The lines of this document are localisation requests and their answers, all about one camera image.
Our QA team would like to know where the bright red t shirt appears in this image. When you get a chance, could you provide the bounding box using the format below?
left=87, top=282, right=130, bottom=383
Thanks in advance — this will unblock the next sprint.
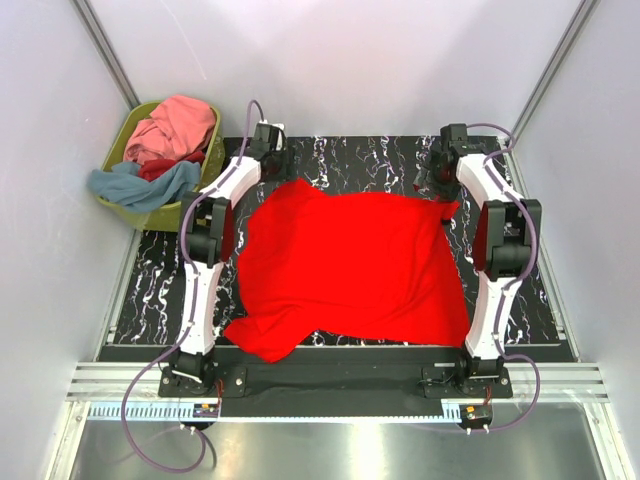
left=224, top=180, right=470, bottom=363

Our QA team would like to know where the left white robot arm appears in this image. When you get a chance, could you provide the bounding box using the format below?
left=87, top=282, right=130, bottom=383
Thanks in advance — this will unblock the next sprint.
left=168, top=141, right=290, bottom=396

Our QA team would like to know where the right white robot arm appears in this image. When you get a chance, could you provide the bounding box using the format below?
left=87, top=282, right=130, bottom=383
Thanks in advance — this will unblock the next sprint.
left=414, top=139, right=542, bottom=397

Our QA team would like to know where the pink t shirt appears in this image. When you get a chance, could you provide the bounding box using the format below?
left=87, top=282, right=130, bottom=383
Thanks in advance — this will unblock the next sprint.
left=123, top=95, right=217, bottom=165

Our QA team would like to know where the dark red t shirt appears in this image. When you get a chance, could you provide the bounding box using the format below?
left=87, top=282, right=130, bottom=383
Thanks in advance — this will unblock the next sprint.
left=138, top=151, right=206, bottom=182

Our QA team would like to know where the grey blue t shirt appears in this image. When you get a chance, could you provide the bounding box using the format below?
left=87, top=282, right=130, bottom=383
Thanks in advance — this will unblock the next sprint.
left=87, top=161, right=201, bottom=213

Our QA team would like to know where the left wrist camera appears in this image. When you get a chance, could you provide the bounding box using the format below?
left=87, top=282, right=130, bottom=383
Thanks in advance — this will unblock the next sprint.
left=250, top=121, right=286, bottom=152

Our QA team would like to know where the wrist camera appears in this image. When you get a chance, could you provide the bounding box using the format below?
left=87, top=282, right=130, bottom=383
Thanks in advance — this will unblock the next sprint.
left=440, top=123, right=468, bottom=149
left=250, top=121, right=286, bottom=152

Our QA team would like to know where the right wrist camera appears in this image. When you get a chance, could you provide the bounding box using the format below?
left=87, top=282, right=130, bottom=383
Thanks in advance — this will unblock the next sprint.
left=440, top=123, right=468, bottom=149

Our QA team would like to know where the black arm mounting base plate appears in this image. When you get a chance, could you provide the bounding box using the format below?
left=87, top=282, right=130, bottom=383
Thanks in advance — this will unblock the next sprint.
left=158, top=345, right=513, bottom=400

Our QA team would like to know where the right aluminium frame post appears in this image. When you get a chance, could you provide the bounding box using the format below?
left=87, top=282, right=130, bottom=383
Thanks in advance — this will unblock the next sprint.
left=503, top=0, right=601, bottom=151

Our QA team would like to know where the aluminium frame post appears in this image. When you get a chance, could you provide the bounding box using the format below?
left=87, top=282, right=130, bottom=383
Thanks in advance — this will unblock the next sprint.
left=503, top=0, right=601, bottom=151
left=70, top=0, right=140, bottom=109

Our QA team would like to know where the left aluminium frame post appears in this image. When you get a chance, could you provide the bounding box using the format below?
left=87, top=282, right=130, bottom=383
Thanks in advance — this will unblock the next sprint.
left=70, top=0, right=140, bottom=109

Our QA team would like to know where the white slotted cable duct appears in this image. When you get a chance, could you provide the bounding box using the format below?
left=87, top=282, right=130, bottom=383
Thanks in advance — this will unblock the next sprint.
left=89, top=400, right=461, bottom=424

